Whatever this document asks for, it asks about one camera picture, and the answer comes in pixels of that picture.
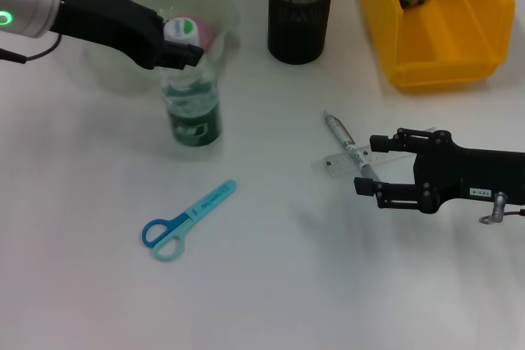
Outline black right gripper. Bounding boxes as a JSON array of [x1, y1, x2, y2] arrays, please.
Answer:
[[354, 128, 525, 215]]

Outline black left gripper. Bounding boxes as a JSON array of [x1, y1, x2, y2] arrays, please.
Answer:
[[48, 0, 205, 70]]

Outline pink peach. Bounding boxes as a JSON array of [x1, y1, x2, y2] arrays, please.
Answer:
[[195, 16, 217, 51]]

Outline clear bottle with green label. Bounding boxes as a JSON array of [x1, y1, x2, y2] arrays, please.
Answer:
[[158, 15, 223, 149]]

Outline blue and teal scissors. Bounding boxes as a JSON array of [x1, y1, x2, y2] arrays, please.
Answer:
[[141, 180, 238, 262]]

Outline transparent plastic ruler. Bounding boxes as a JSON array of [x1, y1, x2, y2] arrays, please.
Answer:
[[323, 126, 441, 180]]

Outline silver pen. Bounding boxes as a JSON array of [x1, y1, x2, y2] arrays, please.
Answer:
[[322, 110, 381, 182]]

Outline translucent green fruit bowl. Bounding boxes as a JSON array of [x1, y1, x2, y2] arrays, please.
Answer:
[[80, 0, 242, 98]]

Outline black mesh pen holder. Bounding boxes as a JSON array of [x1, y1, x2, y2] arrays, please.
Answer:
[[267, 0, 336, 66]]

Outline yellow plastic bin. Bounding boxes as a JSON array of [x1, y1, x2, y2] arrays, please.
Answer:
[[359, 0, 516, 93]]

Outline right arm cable with plug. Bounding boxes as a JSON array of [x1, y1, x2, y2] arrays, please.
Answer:
[[478, 191, 525, 225]]

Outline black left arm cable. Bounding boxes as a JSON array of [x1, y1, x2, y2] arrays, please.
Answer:
[[0, 33, 63, 65]]

